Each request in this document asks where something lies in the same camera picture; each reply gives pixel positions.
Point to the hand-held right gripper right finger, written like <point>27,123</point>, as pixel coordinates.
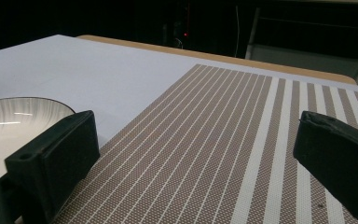
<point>338,161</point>

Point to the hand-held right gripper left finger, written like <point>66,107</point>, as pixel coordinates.
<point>56,161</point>

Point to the white plate with dark rim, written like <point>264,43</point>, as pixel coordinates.
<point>12,137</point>

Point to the white board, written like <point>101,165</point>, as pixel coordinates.
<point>74,71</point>

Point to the brown striped placemat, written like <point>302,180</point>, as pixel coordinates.
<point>199,140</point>

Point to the wooden table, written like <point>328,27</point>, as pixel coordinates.
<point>230,60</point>

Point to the black device with red light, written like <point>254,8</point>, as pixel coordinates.
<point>185,34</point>

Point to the metal desk frame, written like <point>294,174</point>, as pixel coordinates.
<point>307,59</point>

